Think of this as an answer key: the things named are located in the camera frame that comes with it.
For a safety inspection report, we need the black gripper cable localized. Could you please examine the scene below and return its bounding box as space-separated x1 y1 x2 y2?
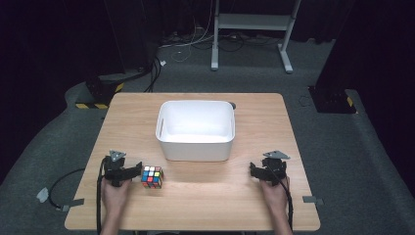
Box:
265 164 295 231
95 156 109 235

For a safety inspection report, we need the person's left hand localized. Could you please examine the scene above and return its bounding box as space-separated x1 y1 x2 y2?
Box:
100 177 132 213

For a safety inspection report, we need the multicoloured puzzle cube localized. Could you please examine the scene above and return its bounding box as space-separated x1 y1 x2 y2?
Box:
140 165 164 190

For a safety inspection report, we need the person's right hand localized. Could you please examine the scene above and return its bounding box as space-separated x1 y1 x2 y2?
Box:
259 177 291 213

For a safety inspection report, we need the black base with yellow mark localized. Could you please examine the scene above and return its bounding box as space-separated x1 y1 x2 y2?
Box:
307 85 358 115

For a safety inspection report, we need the white floor cable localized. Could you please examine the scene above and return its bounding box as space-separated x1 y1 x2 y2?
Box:
169 0 214 64

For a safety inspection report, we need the tangle of dark cables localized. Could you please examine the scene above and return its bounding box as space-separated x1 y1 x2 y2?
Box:
159 29 282 53

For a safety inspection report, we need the black base with yellow stripes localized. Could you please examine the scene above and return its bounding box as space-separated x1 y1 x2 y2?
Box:
74 74 126 111

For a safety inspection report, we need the black floor cable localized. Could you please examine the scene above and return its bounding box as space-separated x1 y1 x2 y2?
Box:
48 167 86 210

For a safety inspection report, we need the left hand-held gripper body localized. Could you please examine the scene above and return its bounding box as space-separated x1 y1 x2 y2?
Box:
103 150 132 188

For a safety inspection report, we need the grey metal stand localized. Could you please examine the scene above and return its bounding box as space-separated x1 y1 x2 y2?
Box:
210 0 302 74

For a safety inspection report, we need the grey tape strip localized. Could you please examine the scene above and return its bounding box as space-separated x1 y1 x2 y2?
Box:
60 198 85 212
301 195 325 207

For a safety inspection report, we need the black cable bundle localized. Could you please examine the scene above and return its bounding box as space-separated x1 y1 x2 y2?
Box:
143 55 164 94

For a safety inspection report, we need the white plastic bin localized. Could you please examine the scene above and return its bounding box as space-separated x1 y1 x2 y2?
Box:
155 100 237 163

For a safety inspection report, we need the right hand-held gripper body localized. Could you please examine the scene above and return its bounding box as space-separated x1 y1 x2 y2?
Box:
260 150 291 188

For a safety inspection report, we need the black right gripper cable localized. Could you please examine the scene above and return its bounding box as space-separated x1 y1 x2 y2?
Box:
265 164 295 231

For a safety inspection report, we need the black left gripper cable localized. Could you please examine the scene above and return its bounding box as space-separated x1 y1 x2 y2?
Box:
95 156 109 235

